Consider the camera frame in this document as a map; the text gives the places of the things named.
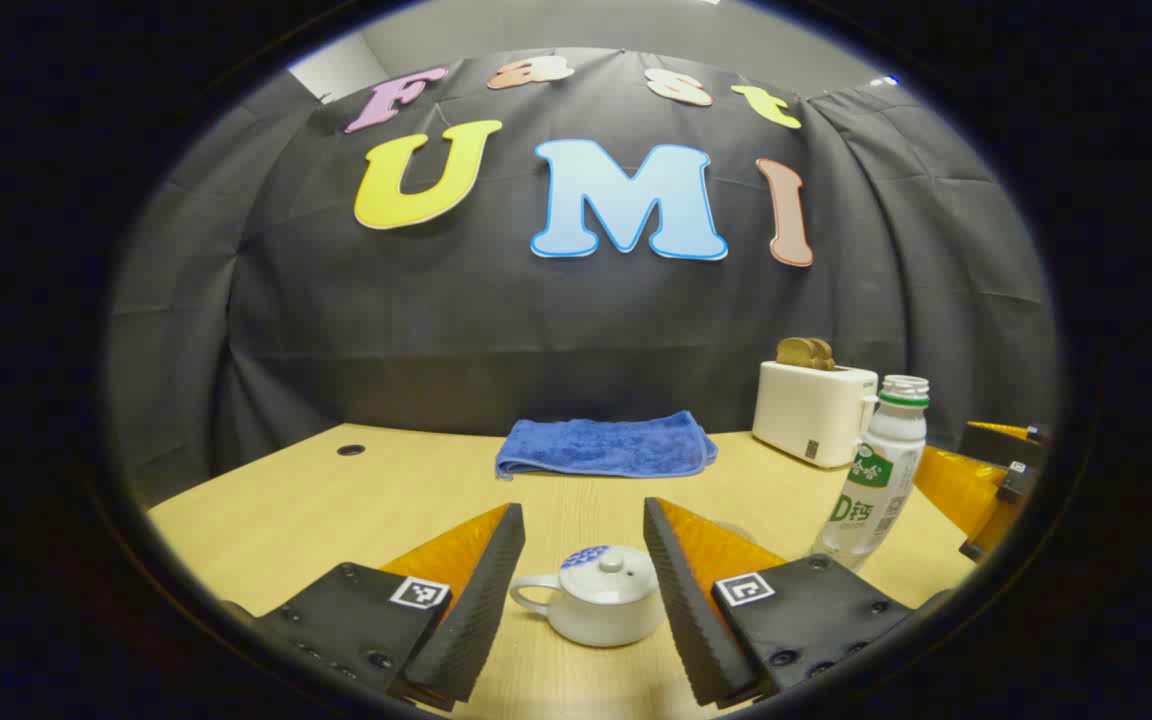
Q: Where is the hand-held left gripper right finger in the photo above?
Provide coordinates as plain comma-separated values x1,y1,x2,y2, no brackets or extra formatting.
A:
642,497,952,711

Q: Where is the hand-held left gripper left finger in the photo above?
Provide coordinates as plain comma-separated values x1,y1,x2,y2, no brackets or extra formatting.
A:
221,502,527,713

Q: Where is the white teacup lid blue pattern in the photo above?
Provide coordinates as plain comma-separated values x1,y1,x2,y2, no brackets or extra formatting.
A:
560,545,659,607

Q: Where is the white plastic water bottle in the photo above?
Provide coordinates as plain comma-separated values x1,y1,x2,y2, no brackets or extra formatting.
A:
812,375,931,573

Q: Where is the white toaster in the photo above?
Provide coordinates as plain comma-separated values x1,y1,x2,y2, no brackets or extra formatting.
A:
752,358,880,470

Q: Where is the blue folded towel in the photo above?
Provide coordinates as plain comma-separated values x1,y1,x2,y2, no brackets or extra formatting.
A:
495,410,719,481

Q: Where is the black backdrop cloth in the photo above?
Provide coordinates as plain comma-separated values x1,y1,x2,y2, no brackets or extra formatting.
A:
106,48,1062,506

